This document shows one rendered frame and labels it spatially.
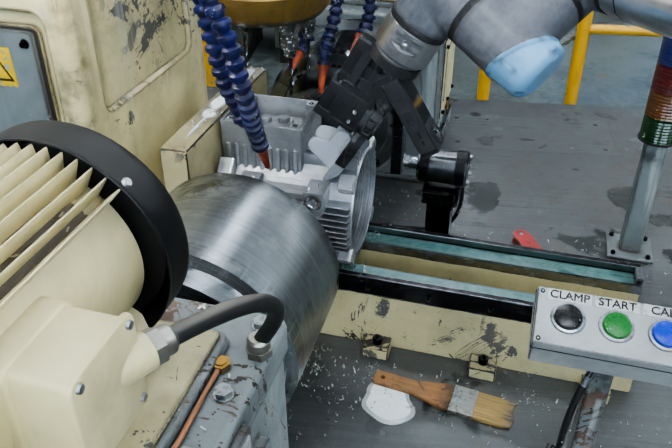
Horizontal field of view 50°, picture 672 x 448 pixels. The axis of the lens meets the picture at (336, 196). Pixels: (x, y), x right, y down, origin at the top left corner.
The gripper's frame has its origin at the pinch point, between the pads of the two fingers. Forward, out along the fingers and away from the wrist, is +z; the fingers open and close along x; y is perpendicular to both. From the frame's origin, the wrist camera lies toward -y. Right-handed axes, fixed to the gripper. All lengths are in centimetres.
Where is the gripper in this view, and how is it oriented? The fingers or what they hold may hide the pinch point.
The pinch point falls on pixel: (334, 174)
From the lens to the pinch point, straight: 100.0
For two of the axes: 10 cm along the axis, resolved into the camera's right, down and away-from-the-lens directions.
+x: -2.7, 5.1, -8.2
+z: -4.8, 6.7, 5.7
